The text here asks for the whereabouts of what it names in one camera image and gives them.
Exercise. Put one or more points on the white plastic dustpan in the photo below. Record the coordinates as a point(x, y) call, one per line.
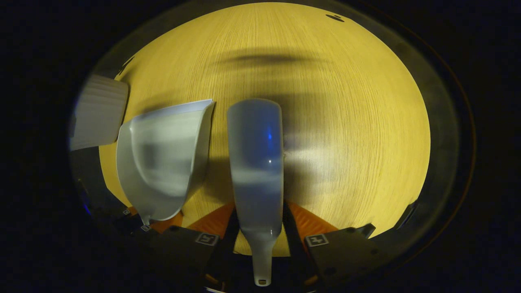
point(163, 162)

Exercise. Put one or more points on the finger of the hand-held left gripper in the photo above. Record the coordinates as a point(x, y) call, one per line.
point(163, 226)
point(128, 219)

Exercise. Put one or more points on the small white broom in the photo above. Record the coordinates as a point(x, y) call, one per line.
point(256, 162)

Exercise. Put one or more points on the white ribbed garbage bin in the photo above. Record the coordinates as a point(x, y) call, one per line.
point(97, 114)

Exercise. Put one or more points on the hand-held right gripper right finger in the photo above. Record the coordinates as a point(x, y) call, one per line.
point(342, 254)

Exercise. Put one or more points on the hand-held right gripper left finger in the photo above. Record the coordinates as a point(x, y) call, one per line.
point(191, 252)

